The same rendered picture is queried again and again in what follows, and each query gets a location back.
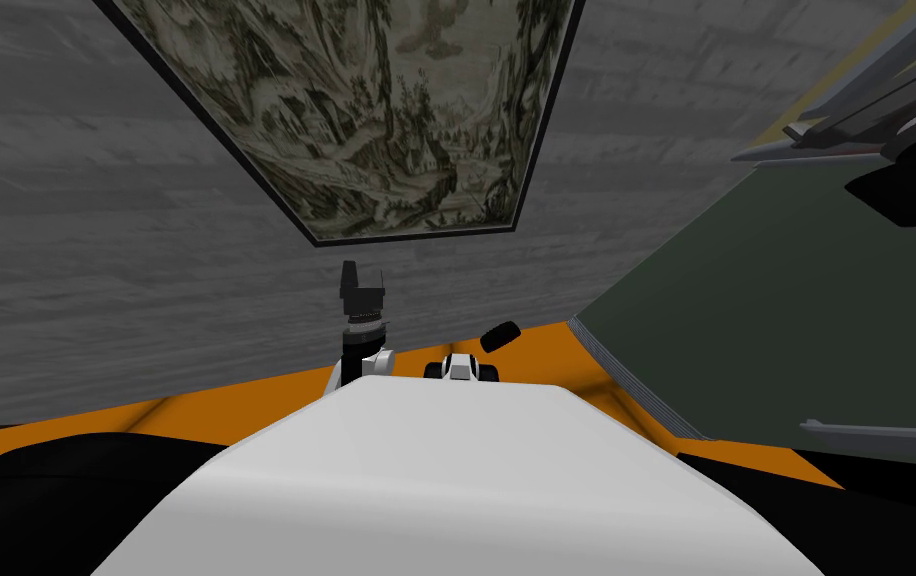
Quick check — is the grey bar handle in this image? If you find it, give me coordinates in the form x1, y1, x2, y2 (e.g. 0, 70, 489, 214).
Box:
798, 417, 916, 472

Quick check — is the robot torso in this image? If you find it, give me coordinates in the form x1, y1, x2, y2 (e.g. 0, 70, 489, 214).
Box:
93, 352, 827, 576

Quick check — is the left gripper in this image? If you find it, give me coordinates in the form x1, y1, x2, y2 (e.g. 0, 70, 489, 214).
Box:
339, 259, 387, 318

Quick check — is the dark green door leaf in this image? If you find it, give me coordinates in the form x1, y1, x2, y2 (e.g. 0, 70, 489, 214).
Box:
567, 154, 916, 473

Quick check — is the grey and black handle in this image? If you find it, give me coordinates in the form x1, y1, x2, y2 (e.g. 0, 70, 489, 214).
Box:
729, 0, 916, 230

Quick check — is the framed landscape picture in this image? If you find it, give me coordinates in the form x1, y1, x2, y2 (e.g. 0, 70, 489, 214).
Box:
92, 0, 587, 249

